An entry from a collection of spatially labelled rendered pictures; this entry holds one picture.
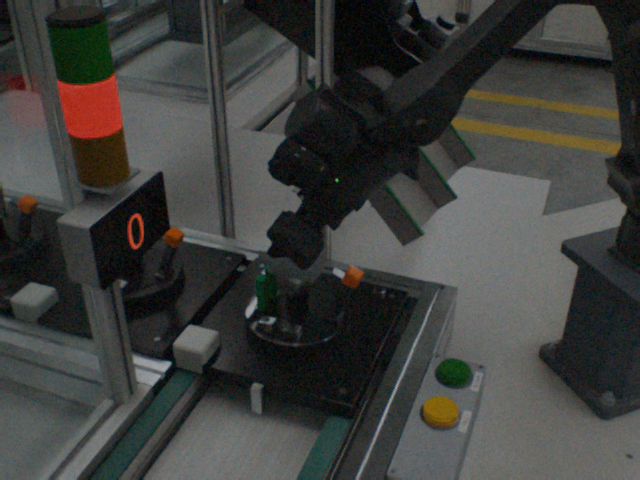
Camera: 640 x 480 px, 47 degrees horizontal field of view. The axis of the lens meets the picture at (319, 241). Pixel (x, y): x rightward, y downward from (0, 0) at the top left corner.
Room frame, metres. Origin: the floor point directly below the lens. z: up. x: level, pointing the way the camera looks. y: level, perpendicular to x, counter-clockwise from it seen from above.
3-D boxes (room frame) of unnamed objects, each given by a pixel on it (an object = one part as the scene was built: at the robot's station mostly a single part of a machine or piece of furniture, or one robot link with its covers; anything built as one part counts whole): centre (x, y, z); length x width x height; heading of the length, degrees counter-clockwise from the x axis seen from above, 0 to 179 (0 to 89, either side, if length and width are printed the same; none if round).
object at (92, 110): (0.63, 0.21, 1.33); 0.05 x 0.05 x 0.05
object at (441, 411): (0.61, -0.14, 0.96); 0.04 x 0.04 x 0.02
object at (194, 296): (0.86, 0.27, 1.01); 0.24 x 0.24 x 0.13; 69
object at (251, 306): (0.76, 0.03, 0.98); 0.14 x 0.14 x 0.02
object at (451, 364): (0.67, -0.17, 0.96); 0.04 x 0.04 x 0.02
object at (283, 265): (0.77, 0.04, 1.09); 0.08 x 0.04 x 0.07; 69
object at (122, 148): (0.63, 0.21, 1.28); 0.05 x 0.05 x 0.05
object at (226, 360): (0.76, 0.03, 0.96); 0.24 x 0.24 x 0.02; 69
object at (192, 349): (0.71, 0.16, 0.97); 0.05 x 0.05 x 0.04; 69
